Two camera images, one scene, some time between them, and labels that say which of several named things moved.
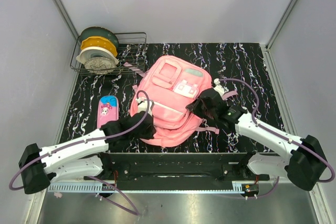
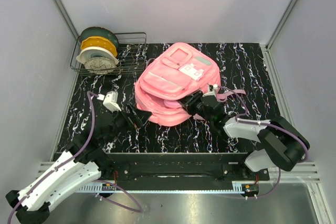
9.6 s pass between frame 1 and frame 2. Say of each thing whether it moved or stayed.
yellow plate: stayed
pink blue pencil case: moved
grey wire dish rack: stayed
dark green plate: stayed
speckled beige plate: stayed
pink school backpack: moved
